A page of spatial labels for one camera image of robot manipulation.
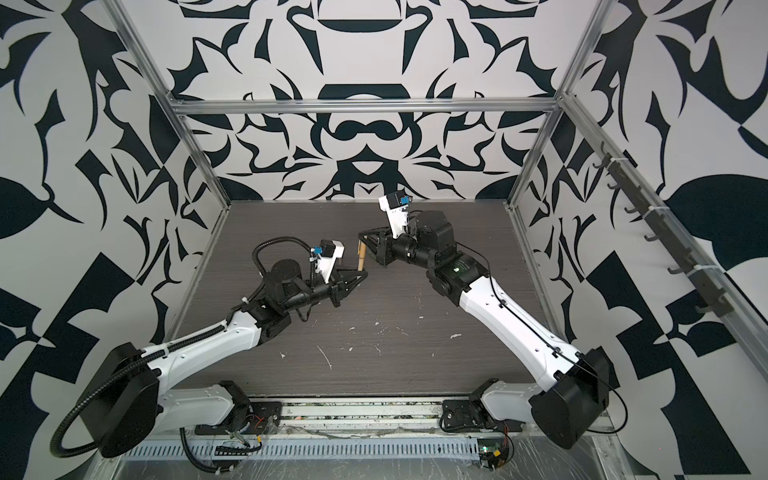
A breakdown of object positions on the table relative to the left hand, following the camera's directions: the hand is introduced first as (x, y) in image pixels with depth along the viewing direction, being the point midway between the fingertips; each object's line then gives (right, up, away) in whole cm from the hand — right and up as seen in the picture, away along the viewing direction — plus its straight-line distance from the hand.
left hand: (366, 265), depth 72 cm
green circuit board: (+29, -42, 0) cm, 51 cm away
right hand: (-1, +7, -5) cm, 9 cm away
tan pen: (-1, 0, -1) cm, 1 cm away
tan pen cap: (-1, +4, -3) cm, 5 cm away
